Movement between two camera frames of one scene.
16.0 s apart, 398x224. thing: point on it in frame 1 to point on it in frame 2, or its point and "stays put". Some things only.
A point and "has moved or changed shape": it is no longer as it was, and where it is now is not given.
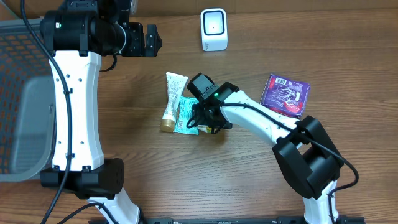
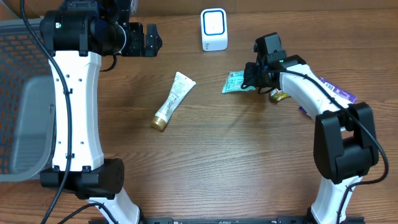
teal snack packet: x=185 y=114 to x=235 y=79
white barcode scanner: x=214 y=23 stays put
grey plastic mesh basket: x=27 y=101 stays put
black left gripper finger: x=152 y=46 stays put
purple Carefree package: x=285 y=96 to x=344 y=93
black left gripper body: x=149 y=40 stays put
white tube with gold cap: x=175 y=84 has moved or changed shape
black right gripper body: x=206 y=117 to x=256 y=79
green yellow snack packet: x=209 y=130 to x=278 y=94
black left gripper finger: x=153 y=40 stays put
